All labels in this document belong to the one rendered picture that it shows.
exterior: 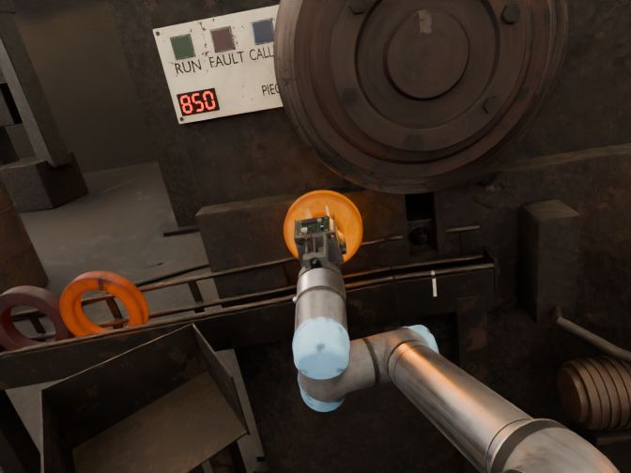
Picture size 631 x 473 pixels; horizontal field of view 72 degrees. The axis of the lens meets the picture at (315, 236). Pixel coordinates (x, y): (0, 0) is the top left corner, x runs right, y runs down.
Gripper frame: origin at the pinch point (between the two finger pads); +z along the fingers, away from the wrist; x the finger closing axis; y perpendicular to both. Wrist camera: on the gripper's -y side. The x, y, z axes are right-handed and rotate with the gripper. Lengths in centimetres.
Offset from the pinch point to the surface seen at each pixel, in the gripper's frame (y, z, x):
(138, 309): -12.2, -5.1, 42.6
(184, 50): 31.8, 18.3, 20.9
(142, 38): -4, 258, 126
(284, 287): -15.8, -0.8, 11.1
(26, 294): -6, -3, 66
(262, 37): 31.3, 18.2, 5.5
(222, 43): 31.6, 18.3, 13.4
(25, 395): -95, 38, 148
